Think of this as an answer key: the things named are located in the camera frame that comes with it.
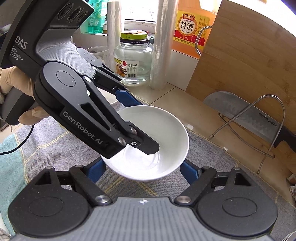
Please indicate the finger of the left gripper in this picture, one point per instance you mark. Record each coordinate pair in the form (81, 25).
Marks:
(107, 80)
(119, 132)

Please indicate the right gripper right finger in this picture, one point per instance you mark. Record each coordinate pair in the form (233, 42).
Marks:
(200, 183)

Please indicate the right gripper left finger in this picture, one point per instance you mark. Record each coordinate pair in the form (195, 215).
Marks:
(84, 181)

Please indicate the white bowl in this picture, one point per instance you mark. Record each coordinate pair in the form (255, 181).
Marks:
(159, 148)

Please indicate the large clear glass jar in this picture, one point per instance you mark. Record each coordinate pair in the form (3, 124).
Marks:
(133, 58)

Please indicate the glass measuring mug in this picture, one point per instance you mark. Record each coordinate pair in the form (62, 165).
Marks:
(102, 53)

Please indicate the grey checked dish mat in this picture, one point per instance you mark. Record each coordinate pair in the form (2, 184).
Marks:
(240, 207)

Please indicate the green detergent bottle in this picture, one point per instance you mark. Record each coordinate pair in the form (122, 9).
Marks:
(98, 17)

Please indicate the plastic wrap roll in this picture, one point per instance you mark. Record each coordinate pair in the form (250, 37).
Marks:
(163, 40)

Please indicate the teal cloth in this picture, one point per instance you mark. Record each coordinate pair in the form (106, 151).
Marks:
(13, 174)

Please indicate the thin plastic bag roll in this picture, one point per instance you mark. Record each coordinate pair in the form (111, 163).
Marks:
(115, 25)

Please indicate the bamboo cutting board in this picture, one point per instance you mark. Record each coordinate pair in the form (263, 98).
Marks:
(251, 52)

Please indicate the wire board stand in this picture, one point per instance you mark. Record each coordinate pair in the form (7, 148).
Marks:
(227, 122)

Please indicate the black handled santoku knife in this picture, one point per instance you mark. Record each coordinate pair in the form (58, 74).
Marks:
(254, 120)

